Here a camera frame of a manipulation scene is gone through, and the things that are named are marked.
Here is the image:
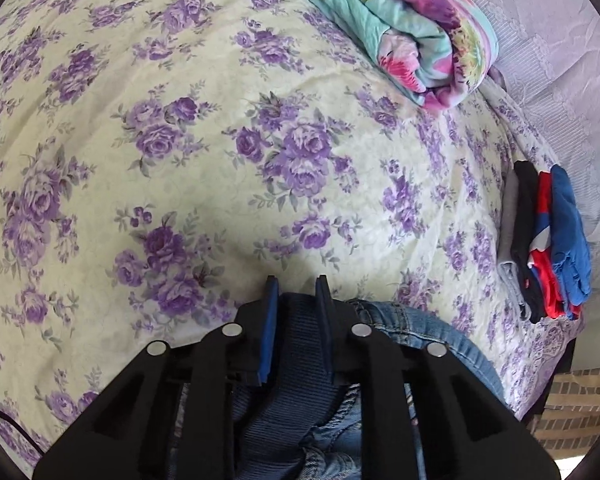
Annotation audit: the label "folded red garment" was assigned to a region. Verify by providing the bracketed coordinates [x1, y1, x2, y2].
[527, 171, 566, 320]

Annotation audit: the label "folded grey garment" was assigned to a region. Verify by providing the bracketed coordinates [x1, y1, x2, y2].
[497, 172, 531, 318]

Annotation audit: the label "grey white covered headboard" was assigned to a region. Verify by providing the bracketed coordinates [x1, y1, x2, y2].
[450, 0, 600, 306]

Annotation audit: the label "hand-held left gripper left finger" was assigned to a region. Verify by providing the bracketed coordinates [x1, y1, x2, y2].
[32, 275, 281, 480]

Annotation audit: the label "blue denim pants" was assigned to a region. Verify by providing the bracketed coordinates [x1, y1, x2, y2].
[172, 292, 506, 480]

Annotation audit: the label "folded blue garment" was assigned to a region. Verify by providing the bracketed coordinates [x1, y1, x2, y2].
[550, 164, 593, 321]

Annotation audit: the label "folded teal pink floral blanket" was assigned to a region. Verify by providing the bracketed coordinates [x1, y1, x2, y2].
[242, 0, 501, 113]

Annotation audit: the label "folded black garment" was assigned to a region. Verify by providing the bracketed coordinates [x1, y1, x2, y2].
[511, 160, 548, 325]

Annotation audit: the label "black cable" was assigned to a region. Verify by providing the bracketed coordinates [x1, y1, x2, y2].
[0, 402, 46, 458]

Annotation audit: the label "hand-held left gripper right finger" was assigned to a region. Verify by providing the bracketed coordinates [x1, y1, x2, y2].
[315, 275, 562, 480]

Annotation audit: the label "brick pattern curtain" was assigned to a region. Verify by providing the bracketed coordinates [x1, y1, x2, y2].
[525, 367, 600, 458]

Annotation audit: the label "purple floral bed sheet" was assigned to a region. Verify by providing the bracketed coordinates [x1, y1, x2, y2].
[0, 0, 586, 471]

